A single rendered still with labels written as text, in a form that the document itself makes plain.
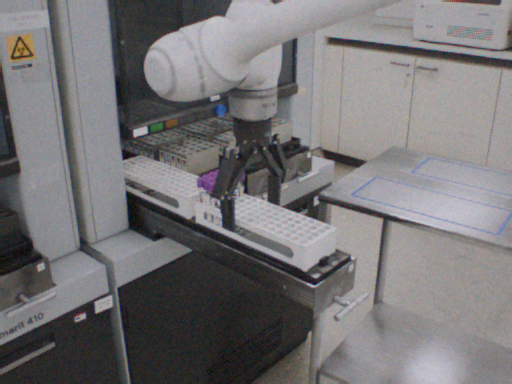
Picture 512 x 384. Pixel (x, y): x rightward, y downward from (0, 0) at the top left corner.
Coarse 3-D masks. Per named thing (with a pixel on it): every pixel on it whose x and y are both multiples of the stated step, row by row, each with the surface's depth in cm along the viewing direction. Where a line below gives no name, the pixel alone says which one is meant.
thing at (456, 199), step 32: (384, 160) 149; (416, 160) 149; (448, 160) 149; (352, 192) 128; (384, 192) 128; (416, 192) 128; (448, 192) 128; (480, 192) 128; (384, 224) 169; (416, 224) 115; (448, 224) 113; (480, 224) 113; (384, 256) 172; (320, 320) 141; (384, 320) 170; (416, 320) 170; (320, 352) 147; (352, 352) 156; (384, 352) 156; (416, 352) 156; (448, 352) 155; (480, 352) 155
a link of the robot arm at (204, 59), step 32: (288, 0) 74; (320, 0) 72; (352, 0) 72; (384, 0) 73; (192, 32) 78; (224, 32) 77; (256, 32) 74; (288, 32) 74; (160, 64) 77; (192, 64) 77; (224, 64) 78; (160, 96) 81; (192, 96) 81
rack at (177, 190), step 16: (128, 160) 136; (144, 160) 137; (128, 176) 128; (144, 176) 126; (160, 176) 126; (176, 176) 126; (192, 176) 126; (128, 192) 130; (144, 192) 130; (160, 192) 120; (176, 192) 117; (192, 192) 118; (176, 208) 118; (192, 208) 116
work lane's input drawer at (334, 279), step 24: (144, 216) 125; (168, 216) 120; (192, 240) 115; (216, 240) 110; (240, 264) 106; (264, 264) 101; (288, 264) 99; (336, 264) 99; (288, 288) 99; (312, 288) 94; (336, 288) 100
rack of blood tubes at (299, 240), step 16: (208, 208) 110; (240, 208) 110; (256, 208) 110; (272, 208) 111; (208, 224) 112; (240, 224) 105; (256, 224) 105; (272, 224) 104; (288, 224) 103; (304, 224) 104; (320, 224) 104; (240, 240) 107; (256, 240) 109; (272, 240) 109; (288, 240) 97; (304, 240) 98; (320, 240) 98; (288, 256) 103; (304, 256) 96; (320, 256) 99
